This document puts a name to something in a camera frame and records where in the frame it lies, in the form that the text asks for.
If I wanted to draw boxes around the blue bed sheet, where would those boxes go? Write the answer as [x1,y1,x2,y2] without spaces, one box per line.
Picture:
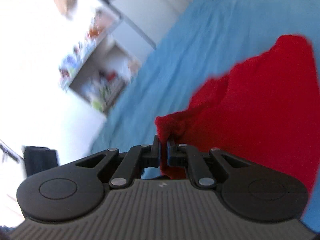
[90,0,319,231]

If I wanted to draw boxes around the white grey wardrobe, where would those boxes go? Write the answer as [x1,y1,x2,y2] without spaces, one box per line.
[103,0,192,62]

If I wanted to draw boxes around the white shelf unit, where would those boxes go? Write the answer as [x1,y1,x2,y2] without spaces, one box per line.
[59,7,142,114]

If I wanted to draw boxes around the dark blue bin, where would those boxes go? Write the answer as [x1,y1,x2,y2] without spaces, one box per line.
[23,146,59,177]

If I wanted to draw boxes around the red small garment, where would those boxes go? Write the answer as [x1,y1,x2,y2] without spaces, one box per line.
[155,35,319,192]

